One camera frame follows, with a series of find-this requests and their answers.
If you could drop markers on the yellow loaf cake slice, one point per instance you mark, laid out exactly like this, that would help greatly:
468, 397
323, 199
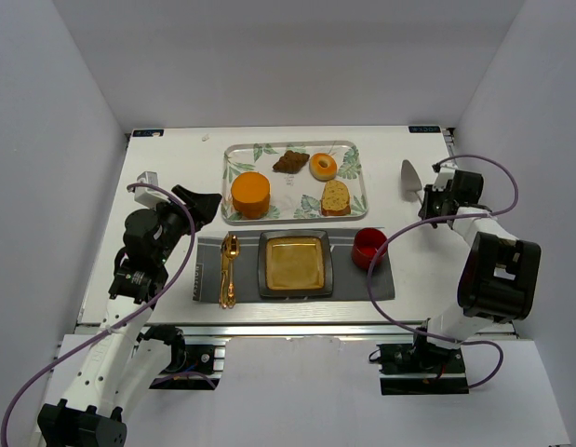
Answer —
335, 200

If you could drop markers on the brown chocolate bread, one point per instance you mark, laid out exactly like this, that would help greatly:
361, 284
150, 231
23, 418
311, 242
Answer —
291, 162

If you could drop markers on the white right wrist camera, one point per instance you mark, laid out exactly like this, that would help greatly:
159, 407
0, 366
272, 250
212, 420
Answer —
444, 174

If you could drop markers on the blue table label left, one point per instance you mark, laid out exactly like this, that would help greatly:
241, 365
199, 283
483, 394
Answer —
147, 133

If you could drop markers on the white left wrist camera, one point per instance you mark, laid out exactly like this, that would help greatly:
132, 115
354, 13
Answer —
145, 196

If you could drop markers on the blue table label right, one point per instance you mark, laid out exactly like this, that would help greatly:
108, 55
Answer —
424, 129

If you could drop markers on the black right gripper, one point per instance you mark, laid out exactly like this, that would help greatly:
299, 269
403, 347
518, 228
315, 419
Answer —
433, 203

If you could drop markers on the silver cake server wooden handle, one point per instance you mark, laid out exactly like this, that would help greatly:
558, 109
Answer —
410, 183

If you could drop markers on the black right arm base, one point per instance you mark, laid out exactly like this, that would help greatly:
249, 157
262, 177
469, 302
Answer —
404, 373

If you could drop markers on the aluminium table frame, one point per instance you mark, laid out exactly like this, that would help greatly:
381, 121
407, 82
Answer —
306, 329

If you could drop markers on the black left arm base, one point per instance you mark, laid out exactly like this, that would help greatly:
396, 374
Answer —
192, 366

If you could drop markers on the round orange cake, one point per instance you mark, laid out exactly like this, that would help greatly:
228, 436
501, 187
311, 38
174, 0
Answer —
251, 194

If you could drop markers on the black square plate gold centre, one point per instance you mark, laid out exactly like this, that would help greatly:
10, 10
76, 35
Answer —
294, 264

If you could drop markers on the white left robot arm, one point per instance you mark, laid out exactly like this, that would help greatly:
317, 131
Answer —
125, 358

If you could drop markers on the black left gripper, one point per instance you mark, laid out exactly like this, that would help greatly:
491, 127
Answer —
183, 210

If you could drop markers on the grey striped placemat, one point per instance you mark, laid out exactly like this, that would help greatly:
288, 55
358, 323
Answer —
350, 282

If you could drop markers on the red cup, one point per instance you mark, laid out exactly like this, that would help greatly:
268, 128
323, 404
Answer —
367, 246

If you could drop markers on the leaf-patterned serving tray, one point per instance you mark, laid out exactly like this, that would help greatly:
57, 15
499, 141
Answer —
295, 198

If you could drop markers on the blue table label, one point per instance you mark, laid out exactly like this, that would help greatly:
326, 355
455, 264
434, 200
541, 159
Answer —
147, 133
424, 129

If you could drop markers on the gold fork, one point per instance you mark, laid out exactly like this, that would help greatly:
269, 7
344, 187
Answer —
224, 274

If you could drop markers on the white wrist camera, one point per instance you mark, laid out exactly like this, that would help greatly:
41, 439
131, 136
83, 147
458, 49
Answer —
145, 196
444, 174

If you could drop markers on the glazed donut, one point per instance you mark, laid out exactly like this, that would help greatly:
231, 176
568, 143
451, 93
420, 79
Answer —
323, 167

